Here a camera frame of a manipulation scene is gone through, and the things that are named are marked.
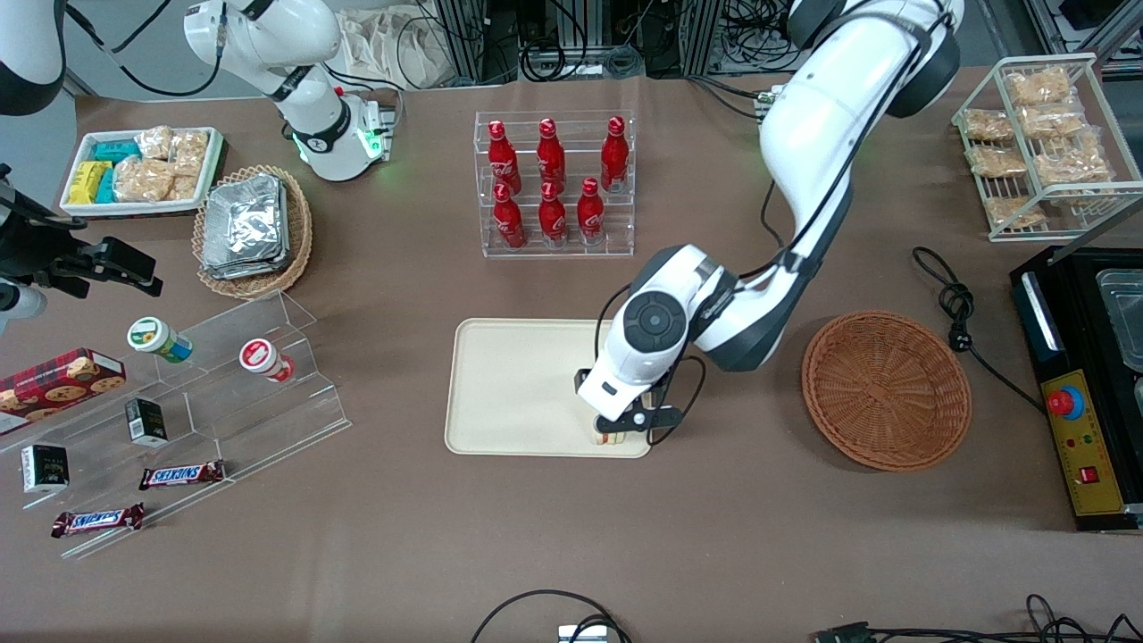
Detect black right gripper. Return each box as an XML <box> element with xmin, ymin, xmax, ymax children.
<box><xmin>0</xmin><ymin>164</ymin><xmax>165</xmax><ymax>300</ymax></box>

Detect beige plastic tray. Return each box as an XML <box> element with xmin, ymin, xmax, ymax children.
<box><xmin>445</xmin><ymin>318</ymin><xmax>654</xmax><ymax>460</ymax></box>

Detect white rectangular snack tray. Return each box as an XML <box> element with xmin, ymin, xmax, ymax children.
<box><xmin>59</xmin><ymin>126</ymin><xmax>225</xmax><ymax>219</ymax></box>

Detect light oval wicker basket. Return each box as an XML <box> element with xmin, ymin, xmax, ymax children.
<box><xmin>192</xmin><ymin>164</ymin><xmax>314</xmax><ymax>301</ymax></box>

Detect brown round wicker basket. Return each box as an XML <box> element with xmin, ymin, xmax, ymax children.
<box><xmin>800</xmin><ymin>309</ymin><xmax>973</xmax><ymax>472</ymax></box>

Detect green lid yogurt cup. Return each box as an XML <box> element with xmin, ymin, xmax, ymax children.
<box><xmin>127</xmin><ymin>316</ymin><xmax>194</xmax><ymax>364</ymax></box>

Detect yellow snack packet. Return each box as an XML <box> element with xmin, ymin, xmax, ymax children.
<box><xmin>68</xmin><ymin>160</ymin><xmax>113</xmax><ymax>205</ymax></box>

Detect silver foil pack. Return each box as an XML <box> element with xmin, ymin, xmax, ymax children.
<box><xmin>201</xmin><ymin>173</ymin><xmax>284</xmax><ymax>270</ymax></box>
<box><xmin>211</xmin><ymin>177</ymin><xmax>293</xmax><ymax>281</ymax></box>

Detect red cookie box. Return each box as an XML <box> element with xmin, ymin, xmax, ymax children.
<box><xmin>0</xmin><ymin>347</ymin><xmax>127</xmax><ymax>437</ymax></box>

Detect small black carton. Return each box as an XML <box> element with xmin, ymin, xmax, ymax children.
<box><xmin>124</xmin><ymin>397</ymin><xmax>170</xmax><ymax>448</ymax></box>
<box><xmin>21</xmin><ymin>443</ymin><xmax>71</xmax><ymax>495</ymax></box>

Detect red lid yogurt cup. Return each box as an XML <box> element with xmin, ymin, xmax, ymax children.
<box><xmin>238</xmin><ymin>338</ymin><xmax>296</xmax><ymax>384</ymax></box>

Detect clear acrylic bottle rack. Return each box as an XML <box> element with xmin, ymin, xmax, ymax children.
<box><xmin>473</xmin><ymin>110</ymin><xmax>637</xmax><ymax>261</ymax></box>

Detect clear acrylic stepped shelf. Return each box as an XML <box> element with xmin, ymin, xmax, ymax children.
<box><xmin>0</xmin><ymin>289</ymin><xmax>353</xmax><ymax>561</ymax></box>

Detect red cola bottle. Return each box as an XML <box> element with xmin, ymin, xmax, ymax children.
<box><xmin>492</xmin><ymin>182</ymin><xmax>528</xmax><ymax>250</ymax></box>
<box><xmin>599</xmin><ymin>115</ymin><xmax>630</xmax><ymax>194</ymax></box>
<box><xmin>576</xmin><ymin>177</ymin><xmax>606</xmax><ymax>243</ymax></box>
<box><xmin>536</xmin><ymin>117</ymin><xmax>568</xmax><ymax>189</ymax></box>
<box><xmin>487</xmin><ymin>120</ymin><xmax>523</xmax><ymax>196</ymax></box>
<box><xmin>538</xmin><ymin>180</ymin><xmax>569</xmax><ymax>246</ymax></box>

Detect snickers chocolate bar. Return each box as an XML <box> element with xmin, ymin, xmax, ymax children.
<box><xmin>138</xmin><ymin>459</ymin><xmax>228</xmax><ymax>491</ymax></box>
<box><xmin>51</xmin><ymin>503</ymin><xmax>146</xmax><ymax>539</ymax></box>

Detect beige cloth bag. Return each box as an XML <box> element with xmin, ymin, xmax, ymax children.
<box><xmin>338</xmin><ymin>5</ymin><xmax>467</xmax><ymax>91</ymax></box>

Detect bagged pastry snack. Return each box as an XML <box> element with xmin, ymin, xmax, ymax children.
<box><xmin>1033</xmin><ymin>143</ymin><xmax>1114</xmax><ymax>187</ymax></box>
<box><xmin>984</xmin><ymin>196</ymin><xmax>1047</xmax><ymax>228</ymax></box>
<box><xmin>968</xmin><ymin>145</ymin><xmax>1029</xmax><ymax>179</ymax></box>
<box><xmin>964</xmin><ymin>108</ymin><xmax>1015</xmax><ymax>143</ymax></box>
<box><xmin>1006</xmin><ymin>66</ymin><xmax>1073</xmax><ymax>107</ymax></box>
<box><xmin>1020</xmin><ymin>104</ymin><xmax>1088</xmax><ymax>140</ymax></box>

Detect black yellow control box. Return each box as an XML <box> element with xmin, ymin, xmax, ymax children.
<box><xmin>1009</xmin><ymin>245</ymin><xmax>1143</xmax><ymax>534</ymax></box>

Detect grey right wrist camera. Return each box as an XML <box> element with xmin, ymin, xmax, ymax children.
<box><xmin>0</xmin><ymin>279</ymin><xmax>47</xmax><ymax>338</ymax></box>

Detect black looped cable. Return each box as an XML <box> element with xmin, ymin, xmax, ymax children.
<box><xmin>470</xmin><ymin>589</ymin><xmax>633</xmax><ymax>643</ymax></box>

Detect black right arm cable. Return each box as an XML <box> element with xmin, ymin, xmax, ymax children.
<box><xmin>64</xmin><ymin>0</ymin><xmax>226</xmax><ymax>99</ymax></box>

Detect black power cable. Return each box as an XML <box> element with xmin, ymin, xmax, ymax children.
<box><xmin>912</xmin><ymin>246</ymin><xmax>1047</xmax><ymax>414</ymax></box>

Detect black tangled cables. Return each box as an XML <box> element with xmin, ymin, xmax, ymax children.
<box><xmin>813</xmin><ymin>593</ymin><xmax>1143</xmax><ymax>643</ymax></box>

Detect white wire rack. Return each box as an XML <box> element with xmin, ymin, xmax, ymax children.
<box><xmin>951</xmin><ymin>54</ymin><xmax>1143</xmax><ymax>243</ymax></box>

